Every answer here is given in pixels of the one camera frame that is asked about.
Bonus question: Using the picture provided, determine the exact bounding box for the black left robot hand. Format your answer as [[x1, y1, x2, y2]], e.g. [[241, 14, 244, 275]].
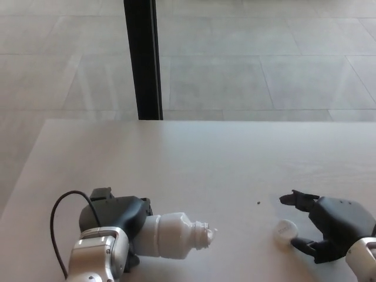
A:
[[78, 186, 155, 274]]

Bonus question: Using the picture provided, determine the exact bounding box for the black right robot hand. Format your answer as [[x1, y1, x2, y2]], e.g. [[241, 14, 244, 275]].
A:
[[278, 189, 376, 264]]

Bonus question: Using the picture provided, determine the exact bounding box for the white screw cap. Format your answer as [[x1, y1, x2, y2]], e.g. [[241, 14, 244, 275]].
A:
[[273, 219, 299, 246]]

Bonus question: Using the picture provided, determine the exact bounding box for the white plastic bottle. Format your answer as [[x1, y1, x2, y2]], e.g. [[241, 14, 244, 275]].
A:
[[137, 211, 219, 261]]

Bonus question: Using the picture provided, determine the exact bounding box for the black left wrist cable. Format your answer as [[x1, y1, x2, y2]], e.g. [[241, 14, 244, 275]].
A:
[[50, 190, 101, 271]]

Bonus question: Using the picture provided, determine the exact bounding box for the black vertical window post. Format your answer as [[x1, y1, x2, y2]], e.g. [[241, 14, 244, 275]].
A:
[[123, 0, 164, 121]]

